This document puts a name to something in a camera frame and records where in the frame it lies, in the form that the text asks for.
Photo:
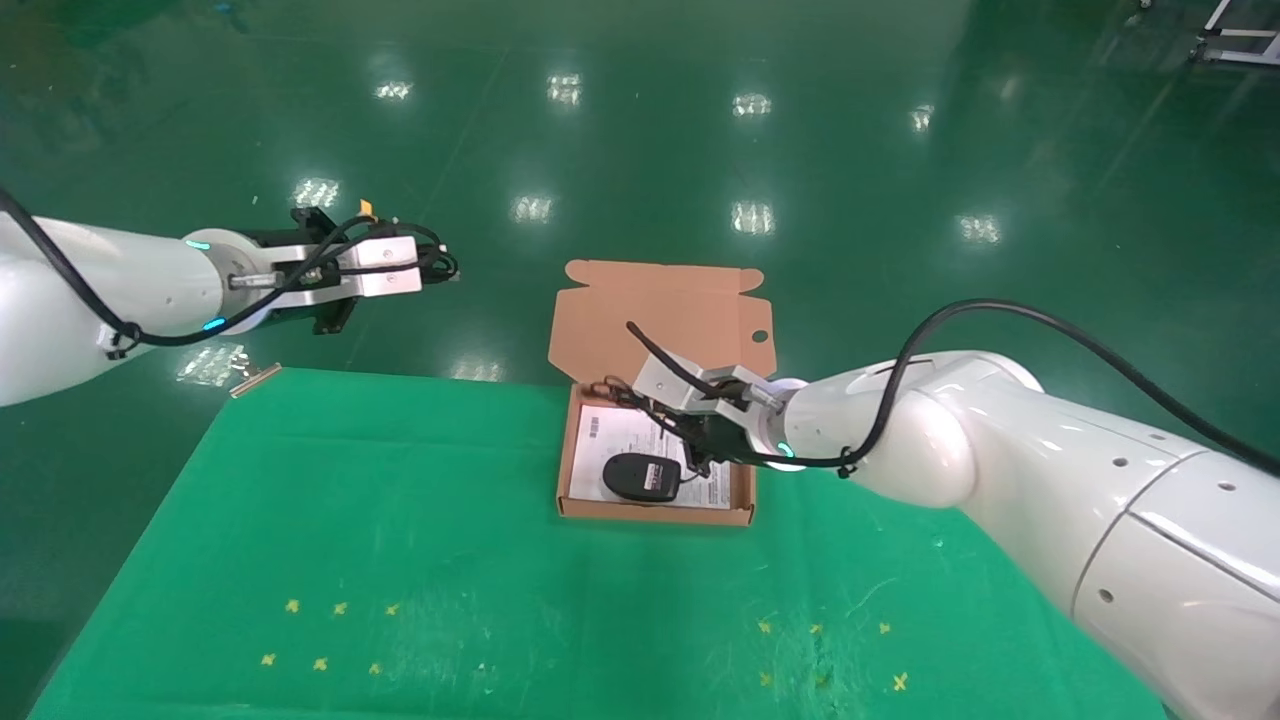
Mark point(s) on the white metal rack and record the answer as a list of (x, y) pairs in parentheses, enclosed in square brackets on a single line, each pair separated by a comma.
[(1235, 35)]

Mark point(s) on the green table cloth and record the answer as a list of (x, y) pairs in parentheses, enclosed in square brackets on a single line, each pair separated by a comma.
[(500, 560)]

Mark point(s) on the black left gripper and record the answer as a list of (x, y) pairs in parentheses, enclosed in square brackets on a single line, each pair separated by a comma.
[(330, 315)]

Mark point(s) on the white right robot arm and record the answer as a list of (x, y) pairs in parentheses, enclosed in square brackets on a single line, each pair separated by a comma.
[(1050, 500)]

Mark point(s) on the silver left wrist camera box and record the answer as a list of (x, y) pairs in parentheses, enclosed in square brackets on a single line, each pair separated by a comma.
[(380, 265)]

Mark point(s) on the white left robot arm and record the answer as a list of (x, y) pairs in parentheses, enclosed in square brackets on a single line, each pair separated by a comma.
[(100, 300)]

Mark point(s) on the open brown cardboard box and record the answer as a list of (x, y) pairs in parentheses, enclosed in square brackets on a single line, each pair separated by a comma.
[(650, 320)]

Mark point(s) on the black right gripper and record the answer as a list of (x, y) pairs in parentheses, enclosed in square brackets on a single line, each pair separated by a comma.
[(725, 440)]

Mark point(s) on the metal binder clip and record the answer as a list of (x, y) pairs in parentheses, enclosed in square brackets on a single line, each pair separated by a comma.
[(255, 378)]

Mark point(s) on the white printed paper sheet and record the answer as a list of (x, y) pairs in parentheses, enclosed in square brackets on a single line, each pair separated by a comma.
[(600, 440)]

